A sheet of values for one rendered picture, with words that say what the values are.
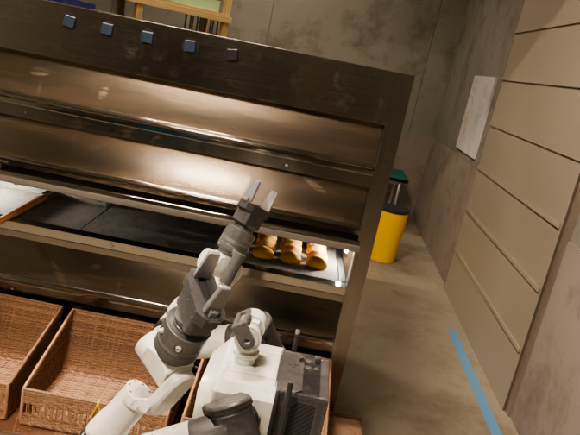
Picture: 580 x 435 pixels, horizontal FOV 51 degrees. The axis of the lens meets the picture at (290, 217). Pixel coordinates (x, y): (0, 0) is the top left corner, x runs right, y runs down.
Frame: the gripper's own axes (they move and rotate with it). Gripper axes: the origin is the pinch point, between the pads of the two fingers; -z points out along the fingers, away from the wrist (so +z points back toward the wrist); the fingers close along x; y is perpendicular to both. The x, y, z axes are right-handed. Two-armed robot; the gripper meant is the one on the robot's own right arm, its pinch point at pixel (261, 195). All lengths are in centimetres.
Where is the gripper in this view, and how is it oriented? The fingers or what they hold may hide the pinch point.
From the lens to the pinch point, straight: 173.7
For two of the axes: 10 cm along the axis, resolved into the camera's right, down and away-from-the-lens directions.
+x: -4.2, -2.5, -8.7
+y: -7.7, -4.2, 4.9
